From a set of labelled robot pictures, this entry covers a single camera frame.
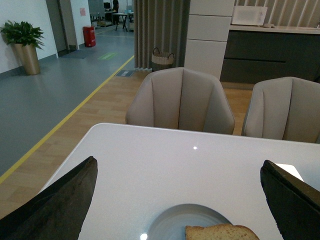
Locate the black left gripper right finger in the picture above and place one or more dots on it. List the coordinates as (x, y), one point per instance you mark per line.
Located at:
(294, 204)

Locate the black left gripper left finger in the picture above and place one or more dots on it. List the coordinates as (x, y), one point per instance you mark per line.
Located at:
(58, 212)

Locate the slice of brown bread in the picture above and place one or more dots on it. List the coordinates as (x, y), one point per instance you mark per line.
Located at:
(220, 232)

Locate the light blue ceramic plate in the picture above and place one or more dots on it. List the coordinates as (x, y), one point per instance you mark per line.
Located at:
(170, 224)

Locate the beige chair on right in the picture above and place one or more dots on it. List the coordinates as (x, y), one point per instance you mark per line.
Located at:
(286, 108)

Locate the beige chair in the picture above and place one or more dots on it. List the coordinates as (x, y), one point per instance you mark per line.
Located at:
(286, 108)
(182, 99)

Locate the dark grey kitchen counter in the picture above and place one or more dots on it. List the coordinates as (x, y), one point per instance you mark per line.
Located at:
(254, 56)

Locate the beige chair on left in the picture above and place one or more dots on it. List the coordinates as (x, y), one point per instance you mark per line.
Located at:
(182, 99)

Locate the gold plant pot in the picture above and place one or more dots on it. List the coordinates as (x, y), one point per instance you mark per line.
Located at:
(28, 57)

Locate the red cabinet box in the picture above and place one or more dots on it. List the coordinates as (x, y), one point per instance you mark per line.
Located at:
(89, 36)

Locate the green potted plant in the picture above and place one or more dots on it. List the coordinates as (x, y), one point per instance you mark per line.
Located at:
(23, 33)

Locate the woven laundry basket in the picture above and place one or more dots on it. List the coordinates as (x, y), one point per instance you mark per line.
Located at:
(161, 60)

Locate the white microwave oven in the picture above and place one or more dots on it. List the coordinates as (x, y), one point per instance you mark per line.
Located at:
(248, 15)

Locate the white tall cabinet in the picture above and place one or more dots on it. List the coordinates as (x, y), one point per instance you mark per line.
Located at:
(207, 35)

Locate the grey curtain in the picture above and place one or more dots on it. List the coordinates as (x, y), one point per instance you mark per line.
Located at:
(161, 24)

